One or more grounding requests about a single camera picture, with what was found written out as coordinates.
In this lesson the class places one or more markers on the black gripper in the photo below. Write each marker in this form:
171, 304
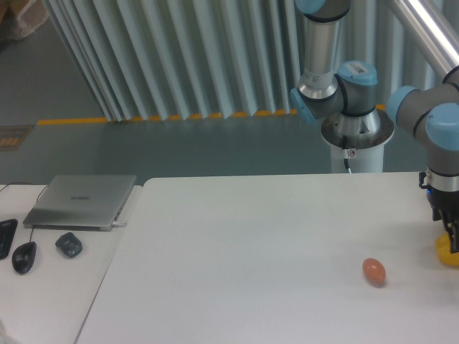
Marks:
442, 194

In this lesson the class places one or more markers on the yellow pepper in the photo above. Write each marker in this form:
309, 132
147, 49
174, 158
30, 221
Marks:
442, 249

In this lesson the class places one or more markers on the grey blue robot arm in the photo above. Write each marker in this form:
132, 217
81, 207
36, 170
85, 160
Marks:
344, 97

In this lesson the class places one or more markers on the brown egg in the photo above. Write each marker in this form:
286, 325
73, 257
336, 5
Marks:
374, 271

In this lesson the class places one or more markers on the white folding partition screen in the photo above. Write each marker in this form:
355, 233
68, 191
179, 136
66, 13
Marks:
185, 58

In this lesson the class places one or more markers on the silver closed laptop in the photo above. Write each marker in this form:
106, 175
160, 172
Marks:
81, 202

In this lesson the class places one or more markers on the dark grey earbuds case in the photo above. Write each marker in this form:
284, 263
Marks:
69, 245

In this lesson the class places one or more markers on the black computer mouse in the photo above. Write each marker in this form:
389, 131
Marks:
23, 257

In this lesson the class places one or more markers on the black keyboard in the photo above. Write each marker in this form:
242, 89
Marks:
8, 229

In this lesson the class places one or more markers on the cardboard box with plastic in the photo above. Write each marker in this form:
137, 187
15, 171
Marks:
20, 19

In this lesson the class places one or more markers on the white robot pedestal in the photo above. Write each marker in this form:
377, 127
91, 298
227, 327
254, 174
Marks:
356, 150

